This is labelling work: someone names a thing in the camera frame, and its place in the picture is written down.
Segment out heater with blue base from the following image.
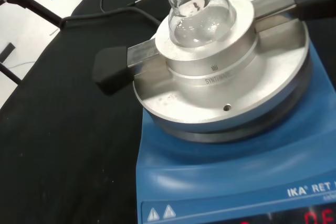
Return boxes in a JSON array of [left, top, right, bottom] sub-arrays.
[[132, 11, 336, 224]]

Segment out clear round-bottom glass flask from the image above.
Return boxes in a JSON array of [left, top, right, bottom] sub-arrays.
[[153, 0, 237, 49]]

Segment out black bench cloth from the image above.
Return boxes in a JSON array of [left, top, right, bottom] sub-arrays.
[[0, 0, 336, 224]]

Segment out thick black power cable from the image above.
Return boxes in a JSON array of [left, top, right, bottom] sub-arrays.
[[61, 7, 162, 29]]

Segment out aluminium heating block, black handles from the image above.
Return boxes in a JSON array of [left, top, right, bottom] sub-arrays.
[[93, 0, 336, 96]]

